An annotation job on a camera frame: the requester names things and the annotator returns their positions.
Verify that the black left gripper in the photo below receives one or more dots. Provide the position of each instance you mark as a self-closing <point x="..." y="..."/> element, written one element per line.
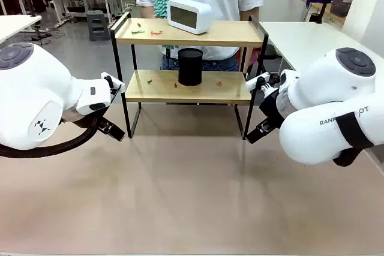
<point x="104" y="124"/>

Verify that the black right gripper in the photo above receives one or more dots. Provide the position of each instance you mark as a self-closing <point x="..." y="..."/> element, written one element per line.
<point x="271" y="106"/>

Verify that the black cylindrical cup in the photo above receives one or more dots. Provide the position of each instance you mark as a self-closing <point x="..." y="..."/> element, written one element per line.
<point x="190" y="70"/>

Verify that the white digital clock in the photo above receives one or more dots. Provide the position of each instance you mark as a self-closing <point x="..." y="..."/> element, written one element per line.
<point x="204" y="19"/>

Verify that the person's left forearm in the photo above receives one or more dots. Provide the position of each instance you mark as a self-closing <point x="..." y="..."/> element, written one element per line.
<point x="246" y="14"/>

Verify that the person's right forearm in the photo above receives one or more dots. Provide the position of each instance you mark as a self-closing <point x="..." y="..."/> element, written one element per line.
<point x="147" y="11"/>

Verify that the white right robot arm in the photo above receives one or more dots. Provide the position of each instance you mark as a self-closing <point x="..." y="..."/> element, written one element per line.
<point x="330" y="88"/>

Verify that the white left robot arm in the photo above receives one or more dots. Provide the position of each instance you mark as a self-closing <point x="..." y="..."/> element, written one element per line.
<point x="36" y="88"/>

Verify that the pink chair seat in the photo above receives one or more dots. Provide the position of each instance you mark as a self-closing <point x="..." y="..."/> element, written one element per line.
<point x="252" y="58"/>

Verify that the grey step stool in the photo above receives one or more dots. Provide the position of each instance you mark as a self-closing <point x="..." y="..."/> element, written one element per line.
<point x="98" y="25"/>

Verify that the long red paper scrap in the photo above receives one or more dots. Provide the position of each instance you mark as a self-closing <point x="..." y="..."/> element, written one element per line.
<point x="156" y="32"/>

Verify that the large white table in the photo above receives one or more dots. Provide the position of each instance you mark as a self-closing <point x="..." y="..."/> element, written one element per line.
<point x="300" y="37"/>

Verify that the white side table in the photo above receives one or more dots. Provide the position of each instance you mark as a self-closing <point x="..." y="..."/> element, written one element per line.
<point x="15" y="25"/>

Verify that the wooden background table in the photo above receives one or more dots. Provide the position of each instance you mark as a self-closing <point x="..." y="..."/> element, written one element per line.
<point x="322" y="6"/>

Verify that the dark mesh basket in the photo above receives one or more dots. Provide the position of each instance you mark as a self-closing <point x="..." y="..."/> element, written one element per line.
<point x="340" y="7"/>

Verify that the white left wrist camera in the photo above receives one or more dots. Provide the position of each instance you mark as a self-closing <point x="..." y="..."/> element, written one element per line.
<point x="105" y="75"/>

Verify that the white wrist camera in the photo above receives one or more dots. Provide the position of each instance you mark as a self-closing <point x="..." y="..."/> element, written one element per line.
<point x="105" y="75"/>
<point x="253" y="82"/>

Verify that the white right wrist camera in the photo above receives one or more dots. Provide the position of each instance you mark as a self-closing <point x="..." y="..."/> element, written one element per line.
<point x="253" y="82"/>

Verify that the two-tier wooden shelf black frame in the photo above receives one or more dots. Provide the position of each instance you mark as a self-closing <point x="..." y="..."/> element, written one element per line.
<point x="192" y="94"/>

